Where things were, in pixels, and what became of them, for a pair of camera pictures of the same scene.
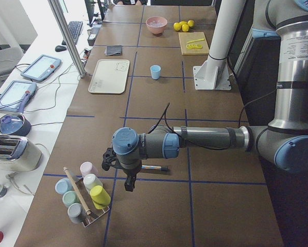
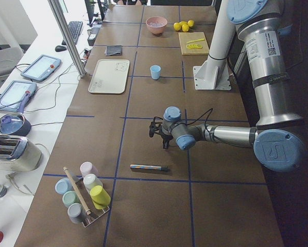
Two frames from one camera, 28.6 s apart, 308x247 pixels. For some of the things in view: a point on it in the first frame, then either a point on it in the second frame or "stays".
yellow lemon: x=190 y=22 stays
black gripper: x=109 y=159 → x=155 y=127
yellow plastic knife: x=196 y=40 stays
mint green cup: x=69 y=197 stays
